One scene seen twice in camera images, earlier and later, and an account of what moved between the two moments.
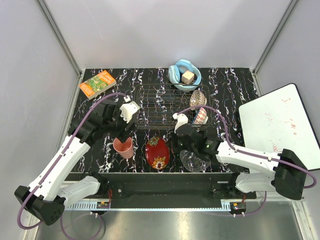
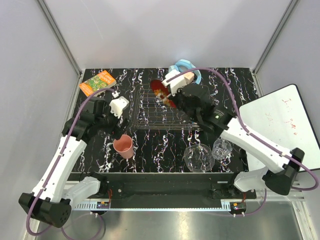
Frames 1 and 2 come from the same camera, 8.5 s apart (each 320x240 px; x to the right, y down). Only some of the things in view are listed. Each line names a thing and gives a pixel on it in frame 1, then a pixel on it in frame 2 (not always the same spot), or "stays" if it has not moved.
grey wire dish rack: (158, 104) stays
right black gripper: (174, 138) → (174, 97)
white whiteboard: (279, 120) stays
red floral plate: (158, 153) → (161, 92)
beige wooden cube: (187, 77) stays
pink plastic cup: (125, 150) stays
